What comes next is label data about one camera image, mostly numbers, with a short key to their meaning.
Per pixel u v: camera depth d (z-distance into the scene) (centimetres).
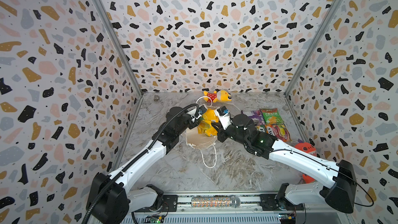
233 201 71
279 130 97
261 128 100
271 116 106
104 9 78
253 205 75
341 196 39
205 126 73
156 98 117
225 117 60
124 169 43
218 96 113
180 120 59
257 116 105
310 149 84
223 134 63
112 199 38
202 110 65
